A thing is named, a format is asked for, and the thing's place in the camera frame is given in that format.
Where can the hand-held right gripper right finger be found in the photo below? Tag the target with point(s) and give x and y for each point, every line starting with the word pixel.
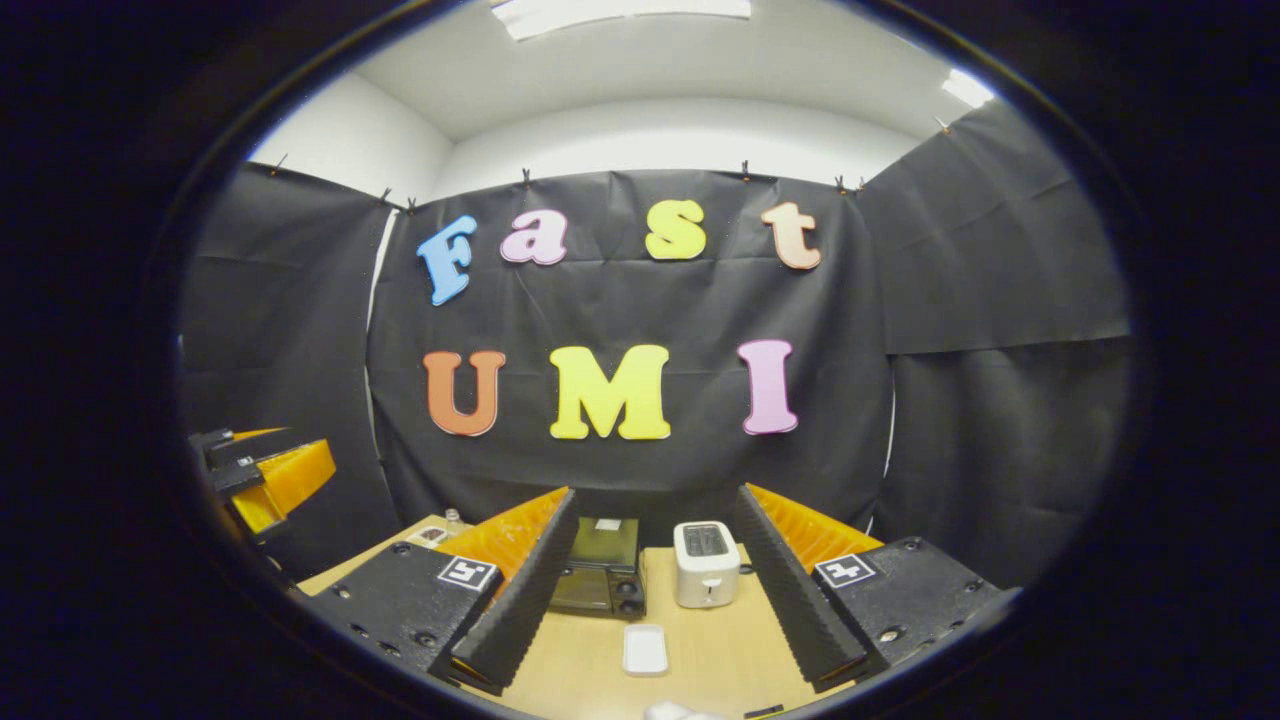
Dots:
pixel 790 600

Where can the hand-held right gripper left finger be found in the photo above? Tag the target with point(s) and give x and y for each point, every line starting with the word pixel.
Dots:
pixel 525 605

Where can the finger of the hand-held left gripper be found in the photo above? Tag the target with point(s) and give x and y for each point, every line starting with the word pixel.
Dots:
pixel 295 475
pixel 215 440

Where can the black electric oven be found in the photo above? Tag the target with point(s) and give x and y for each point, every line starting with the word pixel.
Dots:
pixel 600 580

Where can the white toaster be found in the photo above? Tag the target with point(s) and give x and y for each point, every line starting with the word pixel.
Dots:
pixel 706 570

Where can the clear plastic water bottle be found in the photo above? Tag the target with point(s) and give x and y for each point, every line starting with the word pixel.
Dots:
pixel 454 520

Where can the white divided snack plate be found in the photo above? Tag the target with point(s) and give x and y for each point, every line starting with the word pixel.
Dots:
pixel 428 536

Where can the white rectangular tray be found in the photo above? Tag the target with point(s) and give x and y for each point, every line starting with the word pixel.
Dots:
pixel 645 650

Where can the row of black cloth clips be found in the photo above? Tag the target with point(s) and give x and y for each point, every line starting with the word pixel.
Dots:
pixel 525 178

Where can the ceiling light panel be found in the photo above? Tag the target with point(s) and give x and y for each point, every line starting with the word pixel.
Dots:
pixel 967 88

